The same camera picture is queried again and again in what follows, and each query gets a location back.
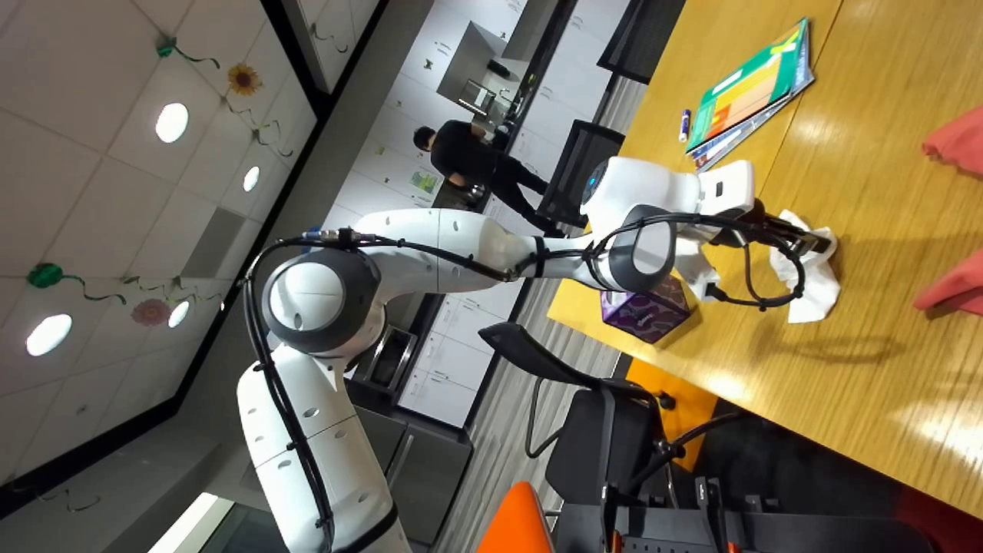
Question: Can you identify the orange cloth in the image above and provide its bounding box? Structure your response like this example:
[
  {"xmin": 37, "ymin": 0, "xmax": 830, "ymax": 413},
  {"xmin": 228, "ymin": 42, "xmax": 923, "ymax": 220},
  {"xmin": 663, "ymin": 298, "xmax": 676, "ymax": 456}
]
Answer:
[{"xmin": 914, "ymin": 106, "xmax": 983, "ymax": 320}]

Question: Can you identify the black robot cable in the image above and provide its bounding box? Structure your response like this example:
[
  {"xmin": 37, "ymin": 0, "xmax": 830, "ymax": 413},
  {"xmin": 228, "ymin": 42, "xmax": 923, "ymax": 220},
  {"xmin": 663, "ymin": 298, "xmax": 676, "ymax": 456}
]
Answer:
[{"xmin": 240, "ymin": 202, "xmax": 810, "ymax": 553}]

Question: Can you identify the orange chair back foreground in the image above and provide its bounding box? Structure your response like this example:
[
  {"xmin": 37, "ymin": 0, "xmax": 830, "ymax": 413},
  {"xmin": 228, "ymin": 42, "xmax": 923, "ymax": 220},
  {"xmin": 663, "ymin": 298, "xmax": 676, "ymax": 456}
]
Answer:
[{"xmin": 475, "ymin": 481, "xmax": 554, "ymax": 553}]

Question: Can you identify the white tissue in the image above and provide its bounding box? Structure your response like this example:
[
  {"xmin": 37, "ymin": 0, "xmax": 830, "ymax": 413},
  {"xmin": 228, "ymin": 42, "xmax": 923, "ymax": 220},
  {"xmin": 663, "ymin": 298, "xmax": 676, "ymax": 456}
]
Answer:
[{"xmin": 768, "ymin": 249, "xmax": 842, "ymax": 327}]

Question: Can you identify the person in black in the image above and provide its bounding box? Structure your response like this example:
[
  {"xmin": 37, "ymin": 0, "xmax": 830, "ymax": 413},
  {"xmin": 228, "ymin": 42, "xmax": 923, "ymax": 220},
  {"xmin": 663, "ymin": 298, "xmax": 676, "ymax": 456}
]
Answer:
[{"xmin": 412, "ymin": 119, "xmax": 554, "ymax": 232}]

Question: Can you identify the black office chair foreground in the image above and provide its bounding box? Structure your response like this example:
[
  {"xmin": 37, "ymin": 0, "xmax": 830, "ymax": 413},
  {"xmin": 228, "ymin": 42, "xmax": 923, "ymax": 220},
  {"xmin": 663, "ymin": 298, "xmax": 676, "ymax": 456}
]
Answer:
[{"xmin": 475, "ymin": 320, "xmax": 742, "ymax": 508}]

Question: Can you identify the green colourful book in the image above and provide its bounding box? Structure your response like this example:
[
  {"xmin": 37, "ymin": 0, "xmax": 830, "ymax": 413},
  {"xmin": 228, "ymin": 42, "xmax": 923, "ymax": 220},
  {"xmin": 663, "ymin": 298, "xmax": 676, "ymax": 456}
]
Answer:
[{"xmin": 684, "ymin": 20, "xmax": 815, "ymax": 170}]

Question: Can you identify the small marker pen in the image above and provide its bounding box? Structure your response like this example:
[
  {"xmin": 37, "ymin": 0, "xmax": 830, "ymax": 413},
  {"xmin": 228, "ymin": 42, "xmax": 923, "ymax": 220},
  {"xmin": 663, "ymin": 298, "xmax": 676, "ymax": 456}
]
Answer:
[{"xmin": 679, "ymin": 112, "xmax": 691, "ymax": 140}]

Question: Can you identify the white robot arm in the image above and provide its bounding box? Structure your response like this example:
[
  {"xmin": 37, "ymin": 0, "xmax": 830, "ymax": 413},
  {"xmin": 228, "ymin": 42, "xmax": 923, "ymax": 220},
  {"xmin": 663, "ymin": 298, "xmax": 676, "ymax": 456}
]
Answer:
[{"xmin": 238, "ymin": 158, "xmax": 836, "ymax": 553}]

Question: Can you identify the purple tissue box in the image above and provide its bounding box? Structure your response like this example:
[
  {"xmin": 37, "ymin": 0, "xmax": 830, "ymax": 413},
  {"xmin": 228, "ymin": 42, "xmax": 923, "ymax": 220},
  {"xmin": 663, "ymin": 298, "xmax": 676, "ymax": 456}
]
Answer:
[{"xmin": 599, "ymin": 276, "xmax": 694, "ymax": 345}]

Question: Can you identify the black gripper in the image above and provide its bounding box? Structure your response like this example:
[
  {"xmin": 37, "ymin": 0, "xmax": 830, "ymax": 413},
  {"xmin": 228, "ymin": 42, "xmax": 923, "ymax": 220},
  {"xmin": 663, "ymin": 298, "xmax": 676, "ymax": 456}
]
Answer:
[{"xmin": 717, "ymin": 213, "xmax": 830, "ymax": 267}]

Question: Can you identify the black chair beside table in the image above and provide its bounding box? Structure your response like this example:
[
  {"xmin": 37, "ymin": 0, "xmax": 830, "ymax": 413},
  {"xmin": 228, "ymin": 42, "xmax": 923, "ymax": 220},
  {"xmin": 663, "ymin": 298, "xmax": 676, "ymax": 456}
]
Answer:
[{"xmin": 538, "ymin": 119, "xmax": 624, "ymax": 227}]

